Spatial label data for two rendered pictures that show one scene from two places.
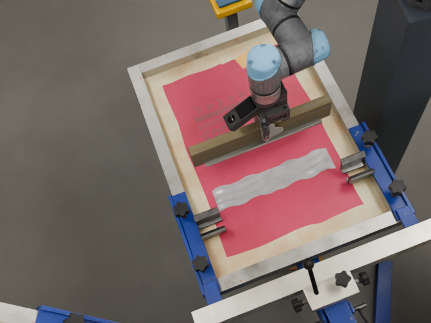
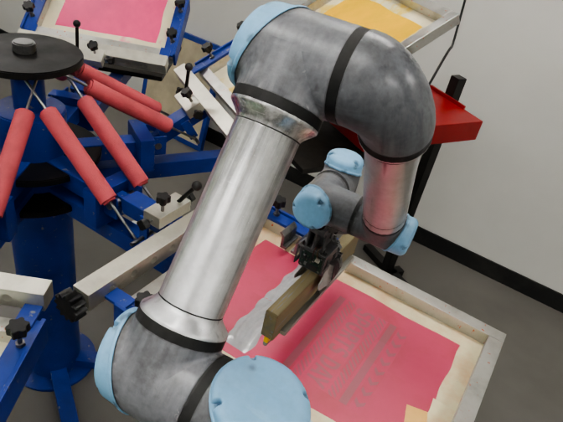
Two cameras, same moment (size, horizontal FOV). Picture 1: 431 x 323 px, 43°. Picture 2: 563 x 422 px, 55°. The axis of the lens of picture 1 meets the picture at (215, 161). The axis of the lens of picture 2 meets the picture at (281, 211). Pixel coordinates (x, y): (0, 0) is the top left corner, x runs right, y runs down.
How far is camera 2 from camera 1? 1.59 m
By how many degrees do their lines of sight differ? 71
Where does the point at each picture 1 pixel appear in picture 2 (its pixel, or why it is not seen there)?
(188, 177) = (348, 278)
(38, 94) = not seen: outside the picture
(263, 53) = (348, 156)
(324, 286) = (174, 205)
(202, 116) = (390, 331)
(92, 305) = not seen: hidden behind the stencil
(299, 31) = (338, 190)
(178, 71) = (464, 367)
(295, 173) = (256, 314)
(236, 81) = (397, 384)
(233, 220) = (282, 262)
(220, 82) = (412, 375)
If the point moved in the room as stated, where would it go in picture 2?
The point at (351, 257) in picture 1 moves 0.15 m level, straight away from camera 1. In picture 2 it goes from (161, 239) to (161, 280)
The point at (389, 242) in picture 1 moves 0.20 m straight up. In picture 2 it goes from (131, 259) to (132, 190)
